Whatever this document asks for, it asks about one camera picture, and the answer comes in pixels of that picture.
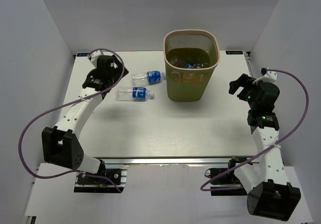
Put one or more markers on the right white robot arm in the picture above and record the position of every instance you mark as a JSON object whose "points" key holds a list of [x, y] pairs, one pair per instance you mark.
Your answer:
{"points": [[269, 191]]}

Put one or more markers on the right blue table label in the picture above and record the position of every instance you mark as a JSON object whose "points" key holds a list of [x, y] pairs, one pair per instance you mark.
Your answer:
{"points": [[234, 52]]}

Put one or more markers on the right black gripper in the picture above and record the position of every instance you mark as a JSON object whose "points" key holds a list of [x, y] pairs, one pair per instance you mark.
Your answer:
{"points": [[244, 81]]}

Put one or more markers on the blue label water bottle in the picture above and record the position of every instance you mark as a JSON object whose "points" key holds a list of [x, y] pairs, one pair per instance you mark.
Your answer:
{"points": [[147, 78], [133, 94]]}

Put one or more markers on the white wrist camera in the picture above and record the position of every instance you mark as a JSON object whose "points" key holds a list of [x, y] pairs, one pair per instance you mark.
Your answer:
{"points": [[266, 76], [94, 56]]}

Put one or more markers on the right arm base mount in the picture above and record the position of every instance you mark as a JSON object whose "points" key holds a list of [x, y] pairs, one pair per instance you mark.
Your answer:
{"points": [[226, 181]]}

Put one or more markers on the olive green mesh bin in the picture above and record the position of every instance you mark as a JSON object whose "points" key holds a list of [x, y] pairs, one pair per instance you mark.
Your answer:
{"points": [[191, 57]]}

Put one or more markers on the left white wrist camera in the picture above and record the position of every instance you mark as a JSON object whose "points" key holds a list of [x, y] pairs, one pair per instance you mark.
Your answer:
{"points": [[94, 56]]}

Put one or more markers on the blue table label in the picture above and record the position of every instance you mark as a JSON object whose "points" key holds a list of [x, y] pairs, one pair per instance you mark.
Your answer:
{"points": [[234, 52], [82, 54]]}

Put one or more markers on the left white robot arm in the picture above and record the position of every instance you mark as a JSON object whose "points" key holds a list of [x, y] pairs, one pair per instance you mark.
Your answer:
{"points": [[61, 144]]}

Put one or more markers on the left blue table label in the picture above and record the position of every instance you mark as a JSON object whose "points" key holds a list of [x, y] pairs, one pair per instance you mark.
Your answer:
{"points": [[82, 54]]}

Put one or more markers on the red label water bottle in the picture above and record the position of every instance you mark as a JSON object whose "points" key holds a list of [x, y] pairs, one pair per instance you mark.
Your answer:
{"points": [[188, 77]]}

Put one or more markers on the dark label crushed bottle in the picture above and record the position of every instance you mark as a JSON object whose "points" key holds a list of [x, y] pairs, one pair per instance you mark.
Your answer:
{"points": [[176, 61]]}

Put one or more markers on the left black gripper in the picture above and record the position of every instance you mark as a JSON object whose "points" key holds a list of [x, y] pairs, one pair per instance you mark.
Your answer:
{"points": [[118, 71]]}

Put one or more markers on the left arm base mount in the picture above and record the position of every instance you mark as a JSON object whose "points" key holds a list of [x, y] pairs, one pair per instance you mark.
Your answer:
{"points": [[112, 181]]}

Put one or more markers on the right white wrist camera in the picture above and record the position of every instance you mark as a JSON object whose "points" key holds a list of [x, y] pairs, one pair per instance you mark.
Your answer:
{"points": [[266, 76]]}

